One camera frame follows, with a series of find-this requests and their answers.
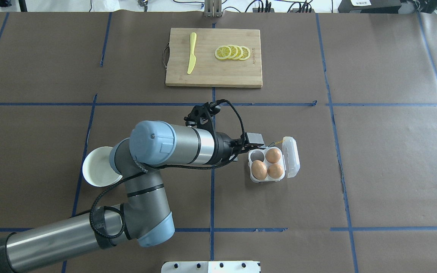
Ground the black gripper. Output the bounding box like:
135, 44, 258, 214
214, 132, 265, 165

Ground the clear plastic egg box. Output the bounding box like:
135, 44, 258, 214
248, 136, 300, 183

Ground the brown egg from bowl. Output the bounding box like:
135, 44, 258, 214
250, 160, 268, 181

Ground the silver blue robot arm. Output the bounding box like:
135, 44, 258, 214
0, 121, 264, 273

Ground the brown egg far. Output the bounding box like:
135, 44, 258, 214
265, 147, 281, 164

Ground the brown egg near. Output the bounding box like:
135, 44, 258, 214
267, 163, 285, 179

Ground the black computer box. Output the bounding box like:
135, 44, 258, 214
338, 0, 402, 14

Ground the lemon slice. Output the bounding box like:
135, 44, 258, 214
238, 46, 250, 61
232, 45, 243, 60
214, 45, 232, 60
227, 45, 236, 60

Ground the wooden cutting board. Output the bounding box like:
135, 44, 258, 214
165, 28, 263, 88

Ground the yellow plastic knife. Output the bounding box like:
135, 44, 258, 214
187, 32, 197, 75

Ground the white ceramic bowl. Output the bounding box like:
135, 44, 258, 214
83, 146, 123, 188

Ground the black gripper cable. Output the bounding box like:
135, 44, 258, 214
90, 99, 246, 239

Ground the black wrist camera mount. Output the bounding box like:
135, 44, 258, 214
184, 102, 221, 133

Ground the aluminium frame post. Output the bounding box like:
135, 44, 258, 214
204, 0, 223, 18

